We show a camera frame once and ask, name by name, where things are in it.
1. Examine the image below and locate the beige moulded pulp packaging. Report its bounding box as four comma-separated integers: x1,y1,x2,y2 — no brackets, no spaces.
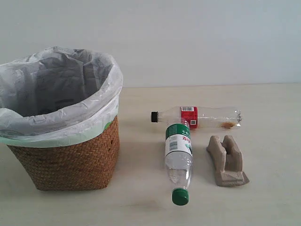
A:
206,135,249,187

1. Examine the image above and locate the brown woven wicker basket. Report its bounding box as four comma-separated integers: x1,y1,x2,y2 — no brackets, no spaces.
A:
9,117,120,191

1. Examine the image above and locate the clear bottle red label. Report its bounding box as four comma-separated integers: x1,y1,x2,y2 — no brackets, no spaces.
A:
150,106,242,129

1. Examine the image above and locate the white plastic bin liner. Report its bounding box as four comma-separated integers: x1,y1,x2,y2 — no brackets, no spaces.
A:
0,47,123,148

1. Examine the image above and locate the clear bottle green cap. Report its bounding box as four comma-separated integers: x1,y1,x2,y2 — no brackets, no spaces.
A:
165,118,193,206

